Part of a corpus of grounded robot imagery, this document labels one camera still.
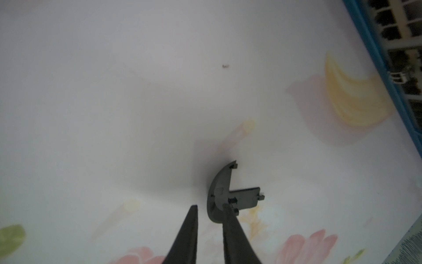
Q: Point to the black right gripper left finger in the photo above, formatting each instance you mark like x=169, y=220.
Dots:
x=184, y=248

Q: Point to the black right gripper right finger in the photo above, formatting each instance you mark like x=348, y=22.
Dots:
x=237, y=249

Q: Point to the black mouse battery cover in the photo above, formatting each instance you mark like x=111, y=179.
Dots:
x=219, y=194

